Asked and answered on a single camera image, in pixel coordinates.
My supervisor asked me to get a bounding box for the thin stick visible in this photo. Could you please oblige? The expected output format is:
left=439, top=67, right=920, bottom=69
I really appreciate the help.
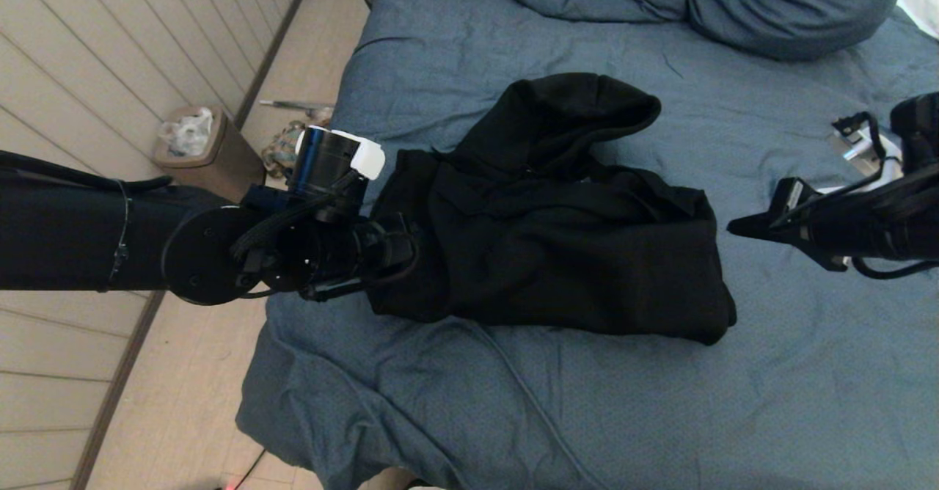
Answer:
left=258, top=99, right=335, bottom=111

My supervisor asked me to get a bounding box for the blue bed sheet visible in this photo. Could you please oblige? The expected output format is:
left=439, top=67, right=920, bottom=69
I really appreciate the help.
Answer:
left=236, top=0, right=939, bottom=490

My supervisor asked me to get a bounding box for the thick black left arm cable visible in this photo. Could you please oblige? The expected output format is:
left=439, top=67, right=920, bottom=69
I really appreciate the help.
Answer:
left=231, top=171, right=364, bottom=260

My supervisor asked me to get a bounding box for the blue pillow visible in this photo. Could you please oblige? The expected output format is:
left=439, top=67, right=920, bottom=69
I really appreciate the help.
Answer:
left=686, top=0, right=918, bottom=62

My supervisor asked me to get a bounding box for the brown trash bin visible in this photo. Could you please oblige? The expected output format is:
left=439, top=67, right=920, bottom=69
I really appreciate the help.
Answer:
left=150, top=106, right=266, bottom=205

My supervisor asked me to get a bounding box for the black garment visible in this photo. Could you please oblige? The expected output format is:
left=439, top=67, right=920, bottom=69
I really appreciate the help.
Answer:
left=363, top=72, right=738, bottom=346

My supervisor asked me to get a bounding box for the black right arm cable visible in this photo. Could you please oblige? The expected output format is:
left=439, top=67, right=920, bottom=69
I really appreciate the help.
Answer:
left=770, top=112, right=939, bottom=280

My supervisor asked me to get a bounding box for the colourful rag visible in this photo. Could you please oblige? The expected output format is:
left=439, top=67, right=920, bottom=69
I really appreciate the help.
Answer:
left=262, top=120, right=324, bottom=179

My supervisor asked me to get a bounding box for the clear plastic bin bag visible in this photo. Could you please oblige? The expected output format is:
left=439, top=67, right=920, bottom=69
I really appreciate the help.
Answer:
left=160, top=107, right=215, bottom=158

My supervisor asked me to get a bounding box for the thin black left camera cable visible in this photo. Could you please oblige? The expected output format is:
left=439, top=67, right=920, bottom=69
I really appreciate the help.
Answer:
left=242, top=230, right=423, bottom=302

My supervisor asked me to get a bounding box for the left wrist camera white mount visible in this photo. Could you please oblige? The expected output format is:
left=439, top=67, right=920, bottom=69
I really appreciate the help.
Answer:
left=286, top=126, right=386, bottom=223

